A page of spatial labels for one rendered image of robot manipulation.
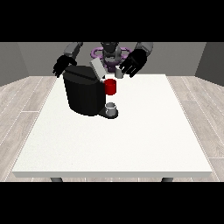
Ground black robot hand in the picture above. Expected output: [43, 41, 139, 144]
[52, 54, 78, 79]
[118, 48, 148, 79]

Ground small grey coffee pod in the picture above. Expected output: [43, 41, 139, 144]
[114, 66, 125, 80]

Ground red pod holder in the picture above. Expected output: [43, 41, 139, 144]
[104, 78, 117, 96]

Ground black coffee machine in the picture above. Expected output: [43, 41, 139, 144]
[62, 65, 120, 120]

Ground pale grey machine lid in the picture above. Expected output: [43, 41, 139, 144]
[89, 57, 107, 81]

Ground grey robot trunk purple rings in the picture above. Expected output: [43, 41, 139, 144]
[90, 42, 132, 73]

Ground small grey cup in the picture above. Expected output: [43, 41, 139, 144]
[105, 101, 118, 116]

